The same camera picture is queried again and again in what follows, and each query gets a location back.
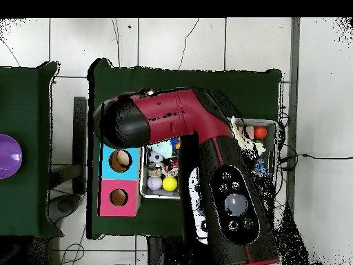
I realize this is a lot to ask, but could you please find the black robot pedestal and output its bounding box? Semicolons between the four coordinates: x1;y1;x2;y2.
146;236;184;265

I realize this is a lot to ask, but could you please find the cream cloth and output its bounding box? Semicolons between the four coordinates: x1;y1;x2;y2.
230;115;268;161

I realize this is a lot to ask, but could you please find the small white baseball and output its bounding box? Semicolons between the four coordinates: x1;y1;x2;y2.
146;175;163;191

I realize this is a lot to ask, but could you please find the mint cloth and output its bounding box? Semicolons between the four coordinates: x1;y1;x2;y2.
150;141;174;159

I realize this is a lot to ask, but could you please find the yellow ball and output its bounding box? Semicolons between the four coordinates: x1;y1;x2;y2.
161;176;178;192

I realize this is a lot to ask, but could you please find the shallow mesh bin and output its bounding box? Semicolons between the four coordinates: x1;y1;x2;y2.
139;117;279;200

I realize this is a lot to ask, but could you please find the orange-red ball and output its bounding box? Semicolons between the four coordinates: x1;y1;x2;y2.
253;126;268;140

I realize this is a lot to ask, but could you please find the black cable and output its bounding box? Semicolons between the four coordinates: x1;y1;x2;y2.
279;153;353;170

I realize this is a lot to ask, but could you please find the small soccer ball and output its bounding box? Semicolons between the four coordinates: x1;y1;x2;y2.
148;150;165;164

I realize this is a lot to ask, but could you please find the purple bowl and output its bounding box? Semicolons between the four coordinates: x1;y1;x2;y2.
0;133;23;179

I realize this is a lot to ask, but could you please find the dark green table cloth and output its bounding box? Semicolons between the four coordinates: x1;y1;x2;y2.
0;61;64;239
86;57;283;245

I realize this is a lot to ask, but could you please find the wooden box with three holes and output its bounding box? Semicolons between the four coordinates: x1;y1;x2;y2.
97;139;142;218

